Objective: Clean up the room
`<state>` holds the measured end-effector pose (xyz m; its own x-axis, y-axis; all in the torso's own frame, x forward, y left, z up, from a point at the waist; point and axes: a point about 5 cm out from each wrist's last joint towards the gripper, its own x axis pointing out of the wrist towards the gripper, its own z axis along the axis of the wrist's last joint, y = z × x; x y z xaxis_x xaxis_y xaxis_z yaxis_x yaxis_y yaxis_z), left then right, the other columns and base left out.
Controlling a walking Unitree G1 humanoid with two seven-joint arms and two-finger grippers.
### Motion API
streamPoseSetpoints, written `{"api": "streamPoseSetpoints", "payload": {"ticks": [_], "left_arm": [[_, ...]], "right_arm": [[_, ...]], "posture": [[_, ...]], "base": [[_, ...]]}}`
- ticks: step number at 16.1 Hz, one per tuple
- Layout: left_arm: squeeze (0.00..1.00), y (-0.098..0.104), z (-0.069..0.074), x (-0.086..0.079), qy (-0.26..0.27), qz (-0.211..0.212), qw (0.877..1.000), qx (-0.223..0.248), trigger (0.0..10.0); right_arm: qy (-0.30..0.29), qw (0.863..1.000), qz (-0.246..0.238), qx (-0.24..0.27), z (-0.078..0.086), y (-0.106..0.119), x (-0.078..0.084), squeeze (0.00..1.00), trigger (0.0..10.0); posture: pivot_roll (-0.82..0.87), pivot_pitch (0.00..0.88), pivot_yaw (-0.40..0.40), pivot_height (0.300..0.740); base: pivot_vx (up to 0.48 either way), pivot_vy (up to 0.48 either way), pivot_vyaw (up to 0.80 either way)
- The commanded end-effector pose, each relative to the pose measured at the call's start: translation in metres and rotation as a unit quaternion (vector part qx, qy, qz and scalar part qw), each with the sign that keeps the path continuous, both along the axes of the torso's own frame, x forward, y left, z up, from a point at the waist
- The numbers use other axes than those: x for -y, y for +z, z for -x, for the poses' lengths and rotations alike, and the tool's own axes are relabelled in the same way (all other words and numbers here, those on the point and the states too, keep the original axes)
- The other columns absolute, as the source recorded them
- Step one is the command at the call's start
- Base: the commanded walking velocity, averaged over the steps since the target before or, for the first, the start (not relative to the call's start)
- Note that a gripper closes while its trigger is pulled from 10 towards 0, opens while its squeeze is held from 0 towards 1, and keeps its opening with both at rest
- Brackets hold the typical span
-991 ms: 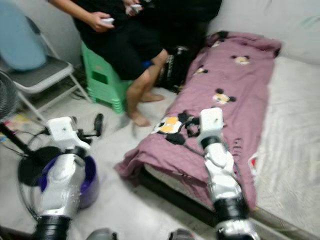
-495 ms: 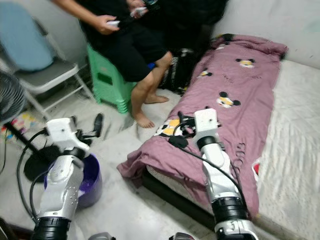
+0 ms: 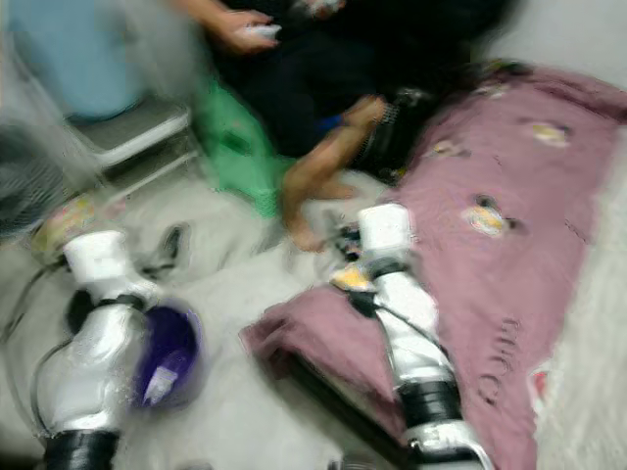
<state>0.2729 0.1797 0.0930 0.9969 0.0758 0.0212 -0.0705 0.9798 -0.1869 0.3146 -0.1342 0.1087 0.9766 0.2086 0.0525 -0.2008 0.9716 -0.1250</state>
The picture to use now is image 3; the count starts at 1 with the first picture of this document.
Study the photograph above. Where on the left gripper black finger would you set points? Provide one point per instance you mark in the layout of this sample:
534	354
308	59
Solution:
174	243

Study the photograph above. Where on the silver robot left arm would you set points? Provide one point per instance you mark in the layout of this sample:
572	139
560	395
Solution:
98	362

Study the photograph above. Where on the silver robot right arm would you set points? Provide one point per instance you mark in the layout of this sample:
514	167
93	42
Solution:
416	333

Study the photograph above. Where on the purple plastic bowl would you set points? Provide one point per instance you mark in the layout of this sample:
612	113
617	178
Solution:
171	352

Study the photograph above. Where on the colourful printed packet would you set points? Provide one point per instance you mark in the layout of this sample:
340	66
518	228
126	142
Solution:
64	223

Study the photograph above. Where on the green plastic stool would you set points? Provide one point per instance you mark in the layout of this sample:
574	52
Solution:
240	147

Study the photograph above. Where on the grey white step platform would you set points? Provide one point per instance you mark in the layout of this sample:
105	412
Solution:
132	132

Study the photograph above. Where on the blue plastic object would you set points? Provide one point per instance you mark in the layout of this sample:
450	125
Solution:
331	123

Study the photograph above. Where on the black bag with white print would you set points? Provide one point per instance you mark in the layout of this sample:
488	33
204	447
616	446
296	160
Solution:
397	127

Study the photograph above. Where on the purple Mickey print blanket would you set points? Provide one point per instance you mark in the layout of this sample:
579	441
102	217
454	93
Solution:
500	215

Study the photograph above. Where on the person in black shorts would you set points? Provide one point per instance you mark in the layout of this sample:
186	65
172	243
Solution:
313	78

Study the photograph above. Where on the small white handheld device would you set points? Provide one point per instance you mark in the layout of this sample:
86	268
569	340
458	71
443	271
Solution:
263	31

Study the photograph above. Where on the white quilted mattress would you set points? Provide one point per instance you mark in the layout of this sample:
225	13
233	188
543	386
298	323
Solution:
588	343

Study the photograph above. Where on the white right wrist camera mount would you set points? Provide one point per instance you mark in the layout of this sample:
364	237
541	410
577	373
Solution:
385	227

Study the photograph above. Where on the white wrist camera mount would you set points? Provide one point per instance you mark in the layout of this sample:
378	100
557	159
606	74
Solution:
385	227
103	259

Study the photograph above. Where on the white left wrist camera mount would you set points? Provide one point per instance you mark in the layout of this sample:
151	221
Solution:
103	259

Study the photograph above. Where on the black pedestal fan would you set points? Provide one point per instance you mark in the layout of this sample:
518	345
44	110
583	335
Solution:
24	186

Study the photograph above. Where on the dark bed frame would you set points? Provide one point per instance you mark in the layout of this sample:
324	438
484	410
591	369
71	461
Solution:
343	416

